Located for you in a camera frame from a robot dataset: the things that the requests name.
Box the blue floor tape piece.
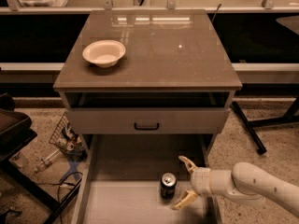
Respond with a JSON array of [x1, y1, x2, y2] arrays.
[[59, 155, 86, 183]]

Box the white paper bowl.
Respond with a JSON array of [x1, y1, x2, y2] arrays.
[[82, 40, 126, 68]]

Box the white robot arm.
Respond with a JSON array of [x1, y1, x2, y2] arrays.
[[172, 156, 299, 217]]

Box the black drawer handle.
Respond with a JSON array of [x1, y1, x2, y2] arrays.
[[134, 122, 160, 131]]

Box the black floor cable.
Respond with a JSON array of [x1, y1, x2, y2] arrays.
[[35, 171, 84, 224]]

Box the open middle drawer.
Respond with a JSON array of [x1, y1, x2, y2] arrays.
[[71, 134, 222, 224]]

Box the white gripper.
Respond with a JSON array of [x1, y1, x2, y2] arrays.
[[171, 155, 212, 210]]

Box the grey drawer cabinet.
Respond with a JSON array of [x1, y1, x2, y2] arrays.
[[52, 8, 243, 147]]

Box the wire basket with items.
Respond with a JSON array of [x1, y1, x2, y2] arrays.
[[50, 114, 86, 157]]

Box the black table leg frame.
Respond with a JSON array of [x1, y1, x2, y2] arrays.
[[232, 97, 299, 155]]

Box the closed upper drawer front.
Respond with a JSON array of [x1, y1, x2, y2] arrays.
[[65, 108, 230, 134]]

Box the black chair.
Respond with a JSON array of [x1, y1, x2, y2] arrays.
[[0, 93, 80, 224]]

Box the clear plastic bottle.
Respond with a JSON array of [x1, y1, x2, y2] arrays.
[[35, 149, 62, 174]]

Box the blue pepsi can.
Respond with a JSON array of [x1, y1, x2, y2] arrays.
[[160, 173, 177, 199]]

